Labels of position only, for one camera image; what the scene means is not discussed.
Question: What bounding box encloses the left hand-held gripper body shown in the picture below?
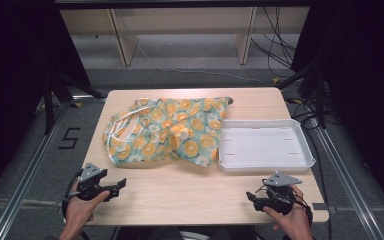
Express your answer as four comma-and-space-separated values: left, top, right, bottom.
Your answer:
76, 162, 113, 202

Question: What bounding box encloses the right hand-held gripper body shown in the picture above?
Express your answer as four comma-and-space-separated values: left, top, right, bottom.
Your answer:
261, 170, 303, 215

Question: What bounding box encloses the white plastic tray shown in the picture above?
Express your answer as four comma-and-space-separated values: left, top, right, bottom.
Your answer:
217, 118, 316, 174

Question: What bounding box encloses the orange floral cloth bag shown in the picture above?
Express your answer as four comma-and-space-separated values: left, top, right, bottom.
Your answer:
101, 96, 234, 168

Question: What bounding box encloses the person's right hand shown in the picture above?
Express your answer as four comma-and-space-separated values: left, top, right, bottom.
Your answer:
263, 184, 314, 240

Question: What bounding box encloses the person's left hand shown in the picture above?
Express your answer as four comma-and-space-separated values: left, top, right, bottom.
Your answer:
63, 181, 111, 233

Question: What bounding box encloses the person's dark clothed lap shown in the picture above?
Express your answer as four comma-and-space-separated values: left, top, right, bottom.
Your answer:
115, 225, 258, 240

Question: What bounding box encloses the black metal stand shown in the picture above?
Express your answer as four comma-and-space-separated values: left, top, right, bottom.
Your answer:
42, 70, 107, 135
275, 62, 328, 130

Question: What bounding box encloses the light wooden shelf unit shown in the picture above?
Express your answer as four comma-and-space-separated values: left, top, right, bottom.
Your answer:
59, 6, 312, 67

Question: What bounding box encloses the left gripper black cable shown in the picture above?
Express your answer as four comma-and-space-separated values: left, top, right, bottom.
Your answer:
61, 168, 85, 222

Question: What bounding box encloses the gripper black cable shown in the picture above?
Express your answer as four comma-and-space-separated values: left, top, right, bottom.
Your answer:
61, 168, 85, 222
289, 193, 314, 225

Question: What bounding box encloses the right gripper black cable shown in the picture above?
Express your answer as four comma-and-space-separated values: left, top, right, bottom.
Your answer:
289, 193, 314, 225

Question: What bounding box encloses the metal floor rail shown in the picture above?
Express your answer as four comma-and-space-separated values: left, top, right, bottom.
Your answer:
0, 99, 76, 240
308, 116, 384, 240

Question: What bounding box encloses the white floor cable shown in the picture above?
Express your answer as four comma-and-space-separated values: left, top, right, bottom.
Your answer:
135, 42, 275, 85

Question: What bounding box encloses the bundle of black cables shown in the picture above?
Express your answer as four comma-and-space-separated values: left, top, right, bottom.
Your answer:
249, 6, 298, 78

